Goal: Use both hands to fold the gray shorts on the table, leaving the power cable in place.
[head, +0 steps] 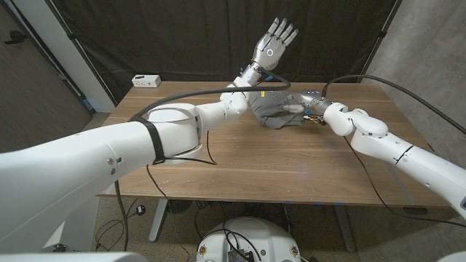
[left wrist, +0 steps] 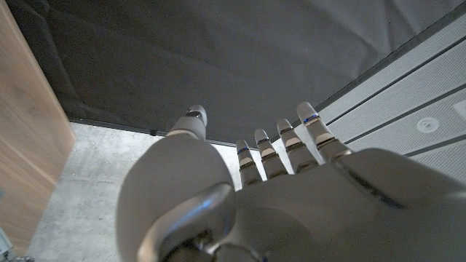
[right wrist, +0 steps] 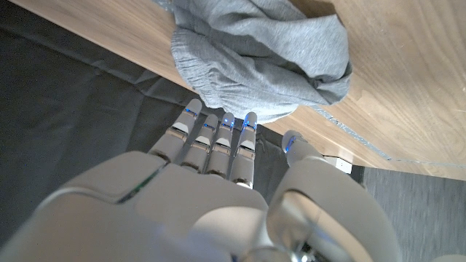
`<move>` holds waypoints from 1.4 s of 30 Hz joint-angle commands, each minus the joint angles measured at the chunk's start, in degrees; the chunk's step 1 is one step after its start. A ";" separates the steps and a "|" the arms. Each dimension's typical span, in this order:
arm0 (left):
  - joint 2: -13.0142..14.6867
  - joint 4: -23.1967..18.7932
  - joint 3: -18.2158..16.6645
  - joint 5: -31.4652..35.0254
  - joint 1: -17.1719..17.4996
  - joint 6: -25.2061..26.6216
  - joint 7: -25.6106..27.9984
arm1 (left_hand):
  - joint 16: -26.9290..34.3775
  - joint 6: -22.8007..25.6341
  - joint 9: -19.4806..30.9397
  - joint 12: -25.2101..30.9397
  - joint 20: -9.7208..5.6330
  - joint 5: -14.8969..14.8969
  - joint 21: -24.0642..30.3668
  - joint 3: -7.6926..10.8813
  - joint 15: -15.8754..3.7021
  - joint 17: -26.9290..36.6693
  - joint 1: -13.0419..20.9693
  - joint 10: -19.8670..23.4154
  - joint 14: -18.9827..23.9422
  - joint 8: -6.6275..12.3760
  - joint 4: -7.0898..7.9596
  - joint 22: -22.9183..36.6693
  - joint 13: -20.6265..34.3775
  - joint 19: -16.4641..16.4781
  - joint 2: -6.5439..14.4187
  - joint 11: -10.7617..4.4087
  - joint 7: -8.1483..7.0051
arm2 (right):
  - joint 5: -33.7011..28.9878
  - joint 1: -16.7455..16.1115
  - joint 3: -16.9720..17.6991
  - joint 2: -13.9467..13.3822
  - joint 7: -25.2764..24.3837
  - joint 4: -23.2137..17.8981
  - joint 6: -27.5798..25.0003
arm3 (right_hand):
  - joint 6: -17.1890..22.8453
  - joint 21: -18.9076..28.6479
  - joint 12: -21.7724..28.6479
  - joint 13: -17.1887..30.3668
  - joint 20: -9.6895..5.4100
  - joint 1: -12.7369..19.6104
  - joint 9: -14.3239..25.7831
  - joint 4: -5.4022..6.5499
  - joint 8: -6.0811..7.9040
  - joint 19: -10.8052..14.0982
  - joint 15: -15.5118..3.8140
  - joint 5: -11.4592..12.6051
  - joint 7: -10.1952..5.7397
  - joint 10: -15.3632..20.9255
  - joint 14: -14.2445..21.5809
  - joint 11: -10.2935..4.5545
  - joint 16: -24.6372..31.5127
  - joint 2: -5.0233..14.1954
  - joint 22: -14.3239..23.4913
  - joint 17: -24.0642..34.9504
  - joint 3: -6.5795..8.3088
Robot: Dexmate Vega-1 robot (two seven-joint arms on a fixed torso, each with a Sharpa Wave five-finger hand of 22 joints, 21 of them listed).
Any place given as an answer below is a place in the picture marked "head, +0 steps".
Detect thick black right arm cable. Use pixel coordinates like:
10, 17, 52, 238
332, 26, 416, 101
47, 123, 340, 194
320, 74, 466, 136

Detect grey electronics box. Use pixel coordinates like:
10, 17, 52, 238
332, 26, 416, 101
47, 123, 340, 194
227, 249, 255, 262

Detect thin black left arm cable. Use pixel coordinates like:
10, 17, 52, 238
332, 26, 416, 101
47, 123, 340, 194
145, 130, 218, 262

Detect gray shorts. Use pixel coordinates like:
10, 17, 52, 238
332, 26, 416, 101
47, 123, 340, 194
247, 90, 310, 130

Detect grey table leg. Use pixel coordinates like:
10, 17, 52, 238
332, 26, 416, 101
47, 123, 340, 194
333, 205, 357, 253

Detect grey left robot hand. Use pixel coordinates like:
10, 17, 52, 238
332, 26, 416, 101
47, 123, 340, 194
250, 17, 300, 72

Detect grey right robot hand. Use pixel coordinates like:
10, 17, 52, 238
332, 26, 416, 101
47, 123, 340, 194
282, 90, 332, 116

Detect white robot chest edge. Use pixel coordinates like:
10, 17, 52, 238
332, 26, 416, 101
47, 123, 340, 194
0, 251, 149, 262

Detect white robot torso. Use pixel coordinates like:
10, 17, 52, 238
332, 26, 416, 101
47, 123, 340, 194
195, 217, 302, 262

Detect black backdrop curtain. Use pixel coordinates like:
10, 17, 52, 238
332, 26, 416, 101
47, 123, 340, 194
50, 0, 401, 105

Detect white power strip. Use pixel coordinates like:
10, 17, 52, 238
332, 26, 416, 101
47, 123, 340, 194
131, 74, 162, 89

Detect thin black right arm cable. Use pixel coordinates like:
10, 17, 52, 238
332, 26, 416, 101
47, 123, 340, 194
342, 135, 466, 229

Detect brown wooden door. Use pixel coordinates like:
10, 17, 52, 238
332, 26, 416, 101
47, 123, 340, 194
0, 3, 92, 154

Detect black door handle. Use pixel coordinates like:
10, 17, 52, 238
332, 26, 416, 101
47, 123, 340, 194
3, 30, 28, 45

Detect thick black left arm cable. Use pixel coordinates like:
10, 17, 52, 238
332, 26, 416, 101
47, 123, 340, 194
114, 68, 292, 253

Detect white table leg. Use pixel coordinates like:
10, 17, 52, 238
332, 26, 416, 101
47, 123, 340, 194
148, 198, 169, 243

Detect black round floor fan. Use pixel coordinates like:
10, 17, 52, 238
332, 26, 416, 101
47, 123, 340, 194
165, 199, 194, 215

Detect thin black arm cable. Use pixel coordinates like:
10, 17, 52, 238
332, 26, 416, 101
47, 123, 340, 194
145, 130, 218, 262
342, 135, 466, 229

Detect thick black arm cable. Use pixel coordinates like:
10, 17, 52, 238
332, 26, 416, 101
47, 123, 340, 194
320, 74, 466, 136
114, 68, 292, 253

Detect black backdrop stand pole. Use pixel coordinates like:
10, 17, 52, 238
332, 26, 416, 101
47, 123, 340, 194
356, 0, 403, 84
45, 0, 118, 107

